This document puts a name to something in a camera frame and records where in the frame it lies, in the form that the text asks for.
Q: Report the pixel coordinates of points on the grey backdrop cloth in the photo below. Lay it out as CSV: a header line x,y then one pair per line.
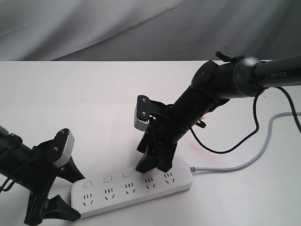
x,y
148,30

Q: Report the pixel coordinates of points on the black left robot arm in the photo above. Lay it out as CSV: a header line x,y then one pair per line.
x,y
14,156

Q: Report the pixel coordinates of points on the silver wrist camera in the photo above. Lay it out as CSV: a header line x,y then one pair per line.
x,y
62,146
142,113

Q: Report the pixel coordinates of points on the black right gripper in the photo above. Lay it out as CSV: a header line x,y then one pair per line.
x,y
161,137

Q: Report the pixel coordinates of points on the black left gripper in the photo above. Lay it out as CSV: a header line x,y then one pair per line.
x,y
41,175

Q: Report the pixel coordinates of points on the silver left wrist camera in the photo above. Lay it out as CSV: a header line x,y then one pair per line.
x,y
62,146

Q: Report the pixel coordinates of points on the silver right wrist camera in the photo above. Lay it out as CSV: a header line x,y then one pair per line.
x,y
142,113

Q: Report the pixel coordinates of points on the white five-outlet power strip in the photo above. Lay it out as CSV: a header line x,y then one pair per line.
x,y
120,188

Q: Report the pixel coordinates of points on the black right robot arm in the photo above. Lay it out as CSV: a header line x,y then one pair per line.
x,y
212,86

